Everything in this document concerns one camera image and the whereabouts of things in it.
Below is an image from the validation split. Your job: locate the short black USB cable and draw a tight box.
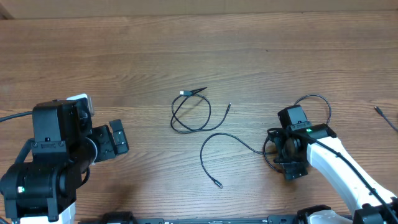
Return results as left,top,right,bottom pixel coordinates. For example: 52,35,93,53
170,86,232,134

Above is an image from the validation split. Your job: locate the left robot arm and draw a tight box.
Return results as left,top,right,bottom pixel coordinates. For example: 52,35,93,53
1,98,129,223

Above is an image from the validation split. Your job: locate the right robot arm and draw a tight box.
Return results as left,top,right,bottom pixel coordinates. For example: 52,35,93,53
267,105,397,223

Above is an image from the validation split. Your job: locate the long black USB cable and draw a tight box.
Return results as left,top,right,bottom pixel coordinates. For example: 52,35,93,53
200,94,332,189

